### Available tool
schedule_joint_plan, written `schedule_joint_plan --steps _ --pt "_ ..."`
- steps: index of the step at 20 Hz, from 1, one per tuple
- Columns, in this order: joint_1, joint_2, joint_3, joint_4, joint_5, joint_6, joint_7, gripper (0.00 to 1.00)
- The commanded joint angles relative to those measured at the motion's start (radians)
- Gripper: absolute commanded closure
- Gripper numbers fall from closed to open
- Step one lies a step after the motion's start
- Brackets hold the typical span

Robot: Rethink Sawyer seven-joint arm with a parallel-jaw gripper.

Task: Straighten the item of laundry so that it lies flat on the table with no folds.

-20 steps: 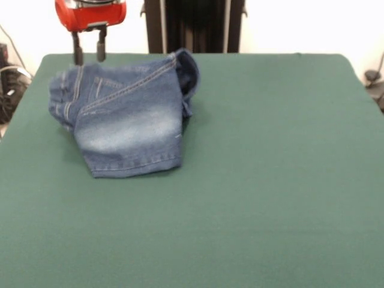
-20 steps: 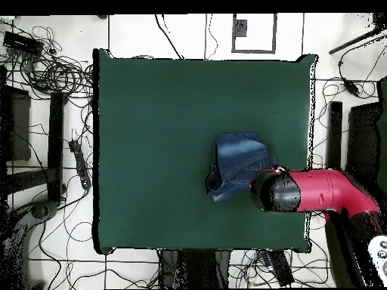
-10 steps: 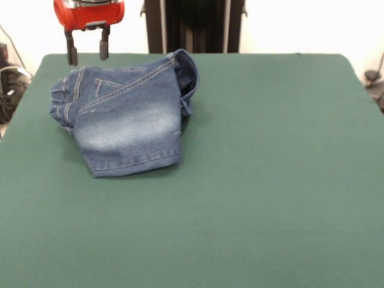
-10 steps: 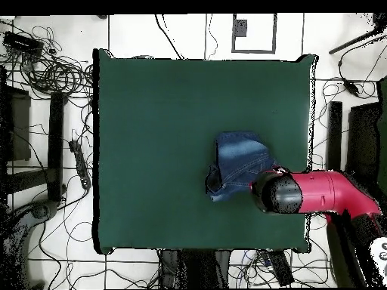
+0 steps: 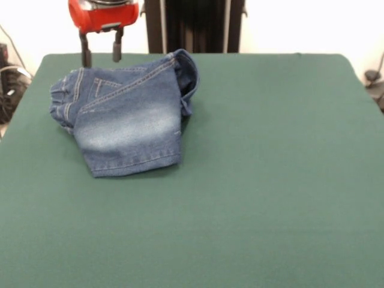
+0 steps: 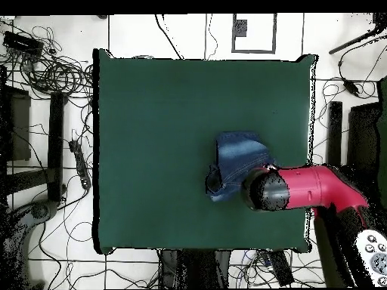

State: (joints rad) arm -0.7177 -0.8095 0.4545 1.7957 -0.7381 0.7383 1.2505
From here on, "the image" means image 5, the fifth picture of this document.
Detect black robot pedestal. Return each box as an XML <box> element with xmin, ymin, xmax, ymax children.
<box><xmin>140</xmin><ymin>0</ymin><xmax>249</xmax><ymax>55</ymax></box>

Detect black wheeled stand base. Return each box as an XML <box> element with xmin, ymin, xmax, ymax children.
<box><xmin>0</xmin><ymin>43</ymin><xmax>33</xmax><ymax>124</ymax></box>
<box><xmin>364</xmin><ymin>69</ymin><xmax>384</xmax><ymax>113</ymax></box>

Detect blue denim jeans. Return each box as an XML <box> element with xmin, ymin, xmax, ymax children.
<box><xmin>49</xmin><ymin>49</ymin><xmax>201</xmax><ymax>178</ymax></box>

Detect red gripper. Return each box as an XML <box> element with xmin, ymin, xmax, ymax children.
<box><xmin>67</xmin><ymin>0</ymin><xmax>140</xmax><ymax>67</ymax></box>

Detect dark green table cloth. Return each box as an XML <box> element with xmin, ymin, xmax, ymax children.
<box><xmin>0</xmin><ymin>53</ymin><xmax>384</xmax><ymax>288</ymax></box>

